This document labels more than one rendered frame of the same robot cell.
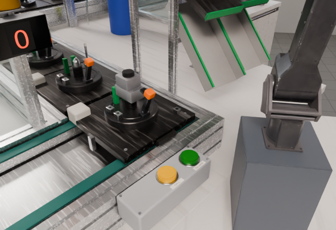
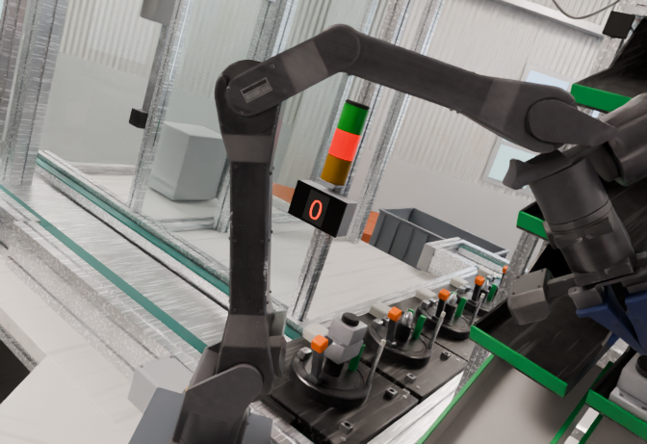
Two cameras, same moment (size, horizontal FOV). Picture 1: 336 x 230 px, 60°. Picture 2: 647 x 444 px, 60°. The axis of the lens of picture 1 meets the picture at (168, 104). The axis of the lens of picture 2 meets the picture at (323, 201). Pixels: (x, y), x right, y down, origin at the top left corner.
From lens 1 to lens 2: 0.79 m
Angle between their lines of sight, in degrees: 73
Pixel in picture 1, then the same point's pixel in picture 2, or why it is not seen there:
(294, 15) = not seen: outside the picture
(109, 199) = (168, 349)
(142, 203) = (156, 370)
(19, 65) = (315, 240)
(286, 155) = (162, 430)
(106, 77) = (422, 371)
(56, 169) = not seen: hidden behind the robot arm
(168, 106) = (358, 423)
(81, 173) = not seen: hidden behind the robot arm
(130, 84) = (335, 328)
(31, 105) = (299, 286)
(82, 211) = (155, 331)
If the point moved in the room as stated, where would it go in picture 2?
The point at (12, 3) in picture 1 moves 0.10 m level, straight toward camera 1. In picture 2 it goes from (327, 175) to (284, 169)
